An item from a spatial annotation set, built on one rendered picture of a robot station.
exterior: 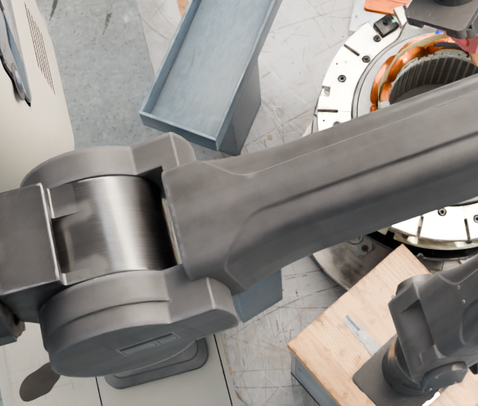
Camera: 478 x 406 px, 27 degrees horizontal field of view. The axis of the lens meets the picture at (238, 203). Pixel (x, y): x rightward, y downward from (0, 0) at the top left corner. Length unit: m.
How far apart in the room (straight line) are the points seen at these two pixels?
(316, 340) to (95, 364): 0.71
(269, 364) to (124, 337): 1.01
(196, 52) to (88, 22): 1.23
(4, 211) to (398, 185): 0.19
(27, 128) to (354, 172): 0.29
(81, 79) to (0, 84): 1.89
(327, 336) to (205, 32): 0.45
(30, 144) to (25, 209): 0.21
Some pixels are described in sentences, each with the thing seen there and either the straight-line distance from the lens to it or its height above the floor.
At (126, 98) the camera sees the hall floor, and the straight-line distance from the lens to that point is 2.50.
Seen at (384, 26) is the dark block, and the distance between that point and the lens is 1.33.
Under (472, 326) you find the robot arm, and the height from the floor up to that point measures 1.52.
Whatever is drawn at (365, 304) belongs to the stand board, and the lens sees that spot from 1.24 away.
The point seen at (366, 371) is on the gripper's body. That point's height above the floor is 1.28.
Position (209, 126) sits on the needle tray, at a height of 1.03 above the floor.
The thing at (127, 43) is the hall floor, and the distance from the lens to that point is 2.56.
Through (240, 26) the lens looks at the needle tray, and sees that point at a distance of 1.40.
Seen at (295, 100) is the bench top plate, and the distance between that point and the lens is 1.62.
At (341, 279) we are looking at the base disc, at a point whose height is 0.80.
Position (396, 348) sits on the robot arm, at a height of 1.38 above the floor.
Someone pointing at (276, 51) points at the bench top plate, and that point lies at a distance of 1.65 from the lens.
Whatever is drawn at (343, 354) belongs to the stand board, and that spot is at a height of 1.07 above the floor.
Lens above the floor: 2.28
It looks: 73 degrees down
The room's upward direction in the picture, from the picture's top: 11 degrees counter-clockwise
